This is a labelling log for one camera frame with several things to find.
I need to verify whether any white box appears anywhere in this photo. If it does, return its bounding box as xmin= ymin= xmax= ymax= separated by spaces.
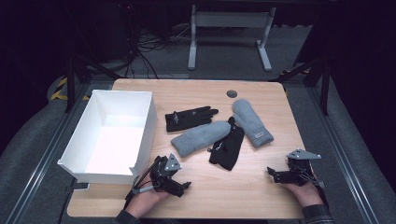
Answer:
xmin=57 ymin=89 xmax=158 ymax=186

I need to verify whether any yellow black hazard tape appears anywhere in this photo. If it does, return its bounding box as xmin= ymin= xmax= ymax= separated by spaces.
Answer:
xmin=50 ymin=77 xmax=92 ymax=102

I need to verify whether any black knit glove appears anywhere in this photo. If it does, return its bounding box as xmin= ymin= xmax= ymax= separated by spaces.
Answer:
xmin=164 ymin=105 xmax=219 ymax=133
xmin=208 ymin=116 xmax=246 ymax=172

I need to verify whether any hand-held gripper cable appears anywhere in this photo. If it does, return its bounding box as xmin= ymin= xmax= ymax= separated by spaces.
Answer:
xmin=123 ymin=158 xmax=163 ymax=210
xmin=311 ymin=174 xmax=330 ymax=207

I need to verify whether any aluminium floor rail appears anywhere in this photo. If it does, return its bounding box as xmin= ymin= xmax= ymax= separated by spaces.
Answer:
xmin=4 ymin=82 xmax=92 ymax=224
xmin=306 ymin=87 xmax=380 ymax=224

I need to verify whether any black metal stand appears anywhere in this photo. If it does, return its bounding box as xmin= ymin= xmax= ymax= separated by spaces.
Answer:
xmin=269 ymin=55 xmax=332 ymax=117
xmin=64 ymin=52 xmax=122 ymax=114

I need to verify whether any grey fleece mitten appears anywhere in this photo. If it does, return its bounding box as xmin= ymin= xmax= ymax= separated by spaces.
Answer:
xmin=170 ymin=120 xmax=232 ymax=158
xmin=232 ymin=98 xmax=275 ymax=149

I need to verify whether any person's right hand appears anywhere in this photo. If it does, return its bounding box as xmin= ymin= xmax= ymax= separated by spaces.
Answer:
xmin=281 ymin=183 xmax=325 ymax=208

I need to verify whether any person's left hand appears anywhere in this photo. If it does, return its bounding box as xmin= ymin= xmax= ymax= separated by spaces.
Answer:
xmin=125 ymin=186 xmax=172 ymax=218

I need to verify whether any right hand-held gripper cable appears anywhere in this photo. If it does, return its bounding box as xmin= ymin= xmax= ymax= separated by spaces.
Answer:
xmin=311 ymin=174 xmax=330 ymax=207

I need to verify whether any white metal table frame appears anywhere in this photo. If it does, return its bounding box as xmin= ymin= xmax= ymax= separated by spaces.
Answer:
xmin=187 ymin=4 xmax=277 ymax=73

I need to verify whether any left hand-held gripper cable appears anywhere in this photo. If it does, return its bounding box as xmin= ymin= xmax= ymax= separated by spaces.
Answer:
xmin=123 ymin=158 xmax=163 ymax=210

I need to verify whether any tangle of floor cables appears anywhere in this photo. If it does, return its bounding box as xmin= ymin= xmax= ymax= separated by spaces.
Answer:
xmin=120 ymin=3 xmax=194 ymax=79

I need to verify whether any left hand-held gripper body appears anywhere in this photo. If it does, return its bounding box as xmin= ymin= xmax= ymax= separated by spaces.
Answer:
xmin=149 ymin=152 xmax=182 ymax=191

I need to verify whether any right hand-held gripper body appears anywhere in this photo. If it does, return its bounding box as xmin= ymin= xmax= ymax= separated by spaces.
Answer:
xmin=286 ymin=148 xmax=322 ymax=187

